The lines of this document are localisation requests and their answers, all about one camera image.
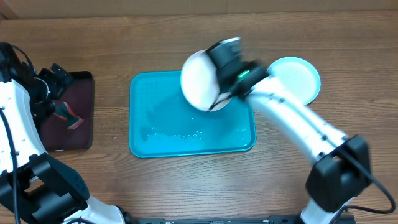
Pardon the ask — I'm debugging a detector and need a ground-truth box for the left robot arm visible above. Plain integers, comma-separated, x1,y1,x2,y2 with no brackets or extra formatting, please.
1,64,134,223

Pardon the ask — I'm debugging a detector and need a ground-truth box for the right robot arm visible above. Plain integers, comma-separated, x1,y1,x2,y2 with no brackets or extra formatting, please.
215,59,372,223

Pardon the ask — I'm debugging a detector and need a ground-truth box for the dark maroon tray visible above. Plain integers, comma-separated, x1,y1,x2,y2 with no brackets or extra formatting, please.
39,71,95,152

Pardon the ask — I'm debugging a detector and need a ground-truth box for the blue plastic tray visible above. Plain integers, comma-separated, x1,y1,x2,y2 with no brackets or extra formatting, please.
129,70,257,158

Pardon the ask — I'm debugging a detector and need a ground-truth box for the white plate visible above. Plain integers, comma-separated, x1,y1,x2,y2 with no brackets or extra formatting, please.
180,50,231,112

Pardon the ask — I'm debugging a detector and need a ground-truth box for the light blue plate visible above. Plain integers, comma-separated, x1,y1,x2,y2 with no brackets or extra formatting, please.
267,57,321,105

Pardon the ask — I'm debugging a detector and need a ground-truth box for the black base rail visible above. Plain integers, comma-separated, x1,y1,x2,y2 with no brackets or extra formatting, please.
124,214,356,224

